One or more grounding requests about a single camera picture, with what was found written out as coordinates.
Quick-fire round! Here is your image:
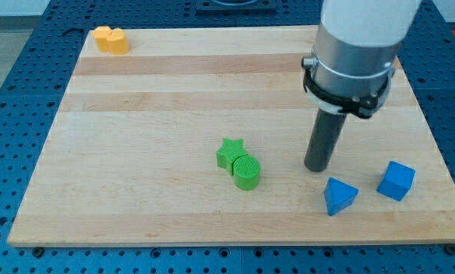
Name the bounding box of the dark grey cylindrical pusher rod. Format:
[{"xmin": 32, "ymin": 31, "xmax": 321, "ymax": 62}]
[{"xmin": 304, "ymin": 109, "xmax": 346, "ymax": 172}]

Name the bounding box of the light wooden board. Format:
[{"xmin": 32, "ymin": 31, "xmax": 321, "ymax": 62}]
[{"xmin": 8, "ymin": 26, "xmax": 455, "ymax": 247}]

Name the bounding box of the blue triangular prism block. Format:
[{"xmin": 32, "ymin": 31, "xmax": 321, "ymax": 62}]
[{"xmin": 323, "ymin": 177, "xmax": 359, "ymax": 216}]

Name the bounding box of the blue cube block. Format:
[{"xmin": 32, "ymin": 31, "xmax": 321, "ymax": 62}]
[{"xmin": 377, "ymin": 161, "xmax": 416, "ymax": 201}]

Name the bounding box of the green star block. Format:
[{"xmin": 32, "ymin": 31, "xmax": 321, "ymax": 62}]
[{"xmin": 216, "ymin": 138, "xmax": 247, "ymax": 176}]

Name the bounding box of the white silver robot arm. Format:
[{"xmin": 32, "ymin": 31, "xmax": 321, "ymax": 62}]
[{"xmin": 301, "ymin": 0, "xmax": 421, "ymax": 119}]

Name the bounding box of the yellow block behind cylinder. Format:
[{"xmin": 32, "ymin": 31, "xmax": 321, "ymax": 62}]
[{"xmin": 92, "ymin": 26, "xmax": 112, "ymax": 52}]

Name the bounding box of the green cylinder block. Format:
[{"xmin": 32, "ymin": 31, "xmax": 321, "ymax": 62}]
[{"xmin": 233, "ymin": 155, "xmax": 261, "ymax": 190}]

